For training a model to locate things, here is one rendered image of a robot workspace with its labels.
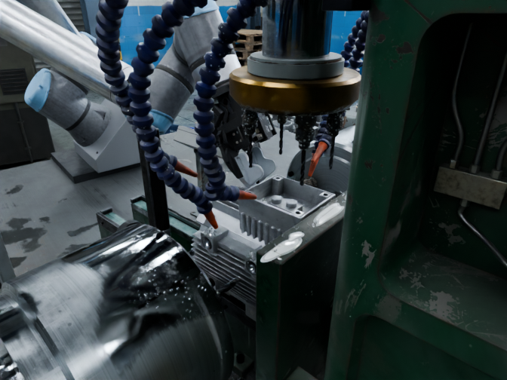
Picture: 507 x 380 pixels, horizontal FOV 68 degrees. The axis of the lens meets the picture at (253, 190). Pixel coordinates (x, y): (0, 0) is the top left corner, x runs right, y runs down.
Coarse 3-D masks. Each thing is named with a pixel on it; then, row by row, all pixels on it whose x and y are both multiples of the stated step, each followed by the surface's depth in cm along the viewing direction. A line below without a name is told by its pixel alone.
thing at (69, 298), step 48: (144, 240) 45; (48, 288) 38; (96, 288) 39; (144, 288) 40; (192, 288) 42; (0, 336) 34; (48, 336) 34; (96, 336) 35; (144, 336) 38; (192, 336) 41
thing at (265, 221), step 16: (272, 176) 67; (256, 192) 64; (272, 192) 67; (288, 192) 67; (304, 192) 64; (320, 192) 62; (240, 208) 62; (256, 208) 59; (272, 208) 57; (288, 208) 60; (304, 208) 62; (240, 224) 63; (256, 224) 60; (272, 224) 58; (288, 224) 56; (272, 240) 59
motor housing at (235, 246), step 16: (224, 208) 67; (224, 224) 66; (192, 240) 67; (224, 240) 63; (240, 240) 63; (256, 240) 61; (192, 256) 69; (208, 256) 66; (224, 256) 63; (240, 256) 60; (208, 272) 67; (224, 272) 63; (240, 272) 60; (240, 288) 62
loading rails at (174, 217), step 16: (144, 208) 103; (112, 224) 94; (176, 224) 95; (192, 224) 94; (176, 240) 96; (224, 304) 71; (240, 304) 69; (240, 320) 69; (240, 336) 71; (240, 352) 72; (240, 368) 69
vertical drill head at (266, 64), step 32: (288, 0) 44; (320, 0) 45; (288, 32) 46; (320, 32) 46; (256, 64) 48; (288, 64) 46; (320, 64) 46; (256, 96) 46; (288, 96) 45; (320, 96) 45; (352, 96) 48
